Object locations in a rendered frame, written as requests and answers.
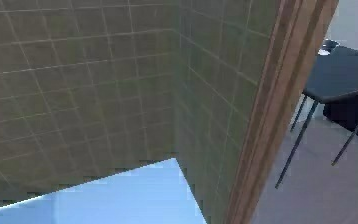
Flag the black table thin legs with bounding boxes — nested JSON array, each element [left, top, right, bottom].
[[274, 45, 358, 190]]

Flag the dark bowl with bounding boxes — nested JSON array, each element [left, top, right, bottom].
[[321, 38, 340, 50]]

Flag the brown wooden door frame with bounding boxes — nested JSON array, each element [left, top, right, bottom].
[[222, 0, 340, 224]]

